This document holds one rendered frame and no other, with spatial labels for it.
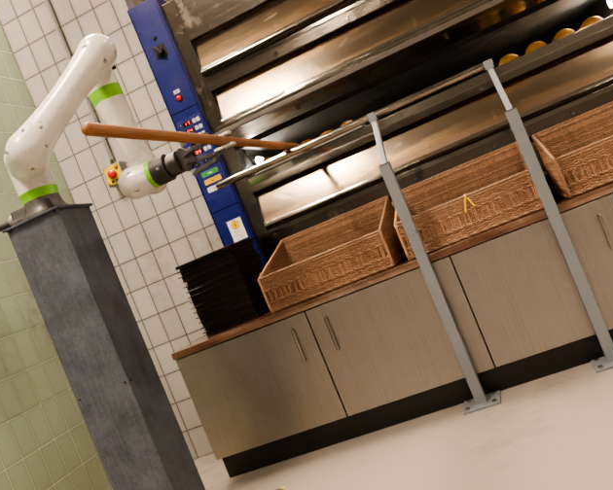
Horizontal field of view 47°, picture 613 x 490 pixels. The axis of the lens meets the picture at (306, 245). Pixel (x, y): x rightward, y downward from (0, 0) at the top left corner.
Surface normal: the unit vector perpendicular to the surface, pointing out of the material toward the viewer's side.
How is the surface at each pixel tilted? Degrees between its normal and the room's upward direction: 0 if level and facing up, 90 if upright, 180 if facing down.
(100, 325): 90
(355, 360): 90
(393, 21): 70
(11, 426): 90
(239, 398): 90
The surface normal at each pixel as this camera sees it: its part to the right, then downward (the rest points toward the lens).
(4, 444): 0.89, -0.36
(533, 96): -0.36, -0.22
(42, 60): -0.25, 0.10
